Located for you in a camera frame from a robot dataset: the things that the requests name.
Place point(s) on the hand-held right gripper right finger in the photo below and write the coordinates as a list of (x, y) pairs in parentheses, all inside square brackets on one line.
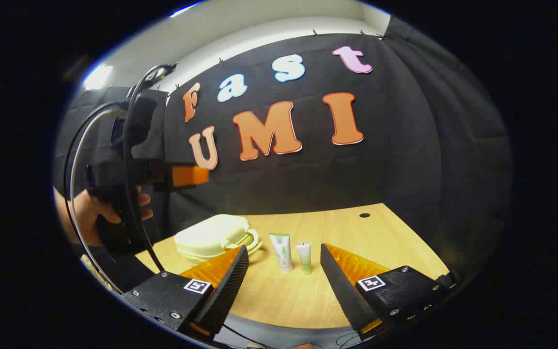
[(342, 291)]

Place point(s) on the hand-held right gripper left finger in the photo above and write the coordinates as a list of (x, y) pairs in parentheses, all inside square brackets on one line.
[(228, 291)]

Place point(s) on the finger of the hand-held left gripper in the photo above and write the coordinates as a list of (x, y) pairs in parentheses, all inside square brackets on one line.
[(189, 176)]

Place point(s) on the small white green-capped tube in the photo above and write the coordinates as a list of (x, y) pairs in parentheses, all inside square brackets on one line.
[(304, 257)]

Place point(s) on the cream suitcase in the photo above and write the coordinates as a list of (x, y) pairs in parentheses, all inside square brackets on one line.
[(206, 237)]

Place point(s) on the white tube with green label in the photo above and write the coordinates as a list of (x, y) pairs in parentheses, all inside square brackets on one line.
[(282, 252)]

